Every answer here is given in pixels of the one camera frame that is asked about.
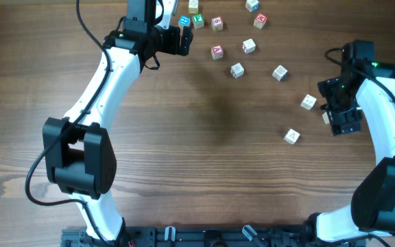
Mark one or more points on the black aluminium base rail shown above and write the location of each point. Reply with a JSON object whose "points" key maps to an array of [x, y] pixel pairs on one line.
{"points": [[284, 236]]}

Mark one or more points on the blue white corner block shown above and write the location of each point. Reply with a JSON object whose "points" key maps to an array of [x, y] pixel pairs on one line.
{"points": [[252, 5]]}

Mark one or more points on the red edged plain block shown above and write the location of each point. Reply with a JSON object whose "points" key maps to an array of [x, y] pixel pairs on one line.
{"points": [[248, 46]]}

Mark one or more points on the blue letter block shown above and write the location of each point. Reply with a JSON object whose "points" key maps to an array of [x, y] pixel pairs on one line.
{"points": [[184, 21]]}

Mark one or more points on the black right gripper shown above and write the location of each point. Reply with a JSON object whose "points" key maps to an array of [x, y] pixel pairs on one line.
{"points": [[340, 117]]}

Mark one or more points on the green edged plain block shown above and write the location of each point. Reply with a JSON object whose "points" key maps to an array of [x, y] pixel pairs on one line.
{"points": [[292, 136]]}

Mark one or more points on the plain wooden picture block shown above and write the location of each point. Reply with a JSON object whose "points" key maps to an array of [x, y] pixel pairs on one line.
{"points": [[308, 102]]}

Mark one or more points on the red A letter block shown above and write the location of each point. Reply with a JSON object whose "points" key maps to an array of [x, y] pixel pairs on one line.
{"points": [[217, 52]]}

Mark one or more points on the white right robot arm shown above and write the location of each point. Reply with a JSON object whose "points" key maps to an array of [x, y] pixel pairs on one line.
{"points": [[364, 89]]}

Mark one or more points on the green F letter block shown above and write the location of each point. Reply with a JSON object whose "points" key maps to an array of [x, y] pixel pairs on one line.
{"points": [[198, 21]]}

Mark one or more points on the red M letter block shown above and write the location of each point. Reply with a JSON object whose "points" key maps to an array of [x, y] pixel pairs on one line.
{"points": [[260, 20]]}

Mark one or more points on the plain B letter block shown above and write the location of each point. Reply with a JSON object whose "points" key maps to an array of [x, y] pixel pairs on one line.
{"points": [[280, 72]]}

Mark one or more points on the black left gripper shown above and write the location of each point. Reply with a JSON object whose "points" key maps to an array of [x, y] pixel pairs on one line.
{"points": [[178, 40]]}

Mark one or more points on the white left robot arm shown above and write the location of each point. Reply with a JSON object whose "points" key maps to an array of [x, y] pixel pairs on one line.
{"points": [[78, 154]]}

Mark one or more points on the red 6 number block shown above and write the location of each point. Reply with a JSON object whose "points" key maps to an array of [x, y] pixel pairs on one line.
{"points": [[217, 23]]}

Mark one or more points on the plain red trimmed block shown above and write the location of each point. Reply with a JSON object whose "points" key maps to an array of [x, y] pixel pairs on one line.
{"points": [[237, 70]]}

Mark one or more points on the red Y letter block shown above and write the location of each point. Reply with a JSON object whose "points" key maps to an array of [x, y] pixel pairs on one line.
{"points": [[325, 117]]}

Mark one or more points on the yellow letter block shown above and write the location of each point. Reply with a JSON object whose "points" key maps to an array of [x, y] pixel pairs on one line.
{"points": [[193, 6]]}

